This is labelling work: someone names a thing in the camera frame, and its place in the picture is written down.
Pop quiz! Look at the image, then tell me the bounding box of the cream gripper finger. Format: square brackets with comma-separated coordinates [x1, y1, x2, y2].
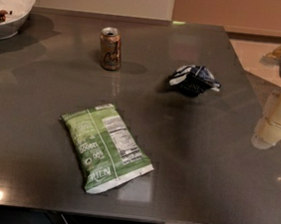
[251, 90, 281, 150]

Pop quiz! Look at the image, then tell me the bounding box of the orange soda can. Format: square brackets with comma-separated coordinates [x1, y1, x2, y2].
[100, 27, 122, 71]

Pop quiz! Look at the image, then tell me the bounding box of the crumpled dark blue chip bag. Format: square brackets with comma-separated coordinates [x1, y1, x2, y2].
[168, 65, 221, 97]

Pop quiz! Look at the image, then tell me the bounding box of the green jalapeno chip bag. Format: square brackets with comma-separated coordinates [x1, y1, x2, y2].
[61, 104, 153, 194]

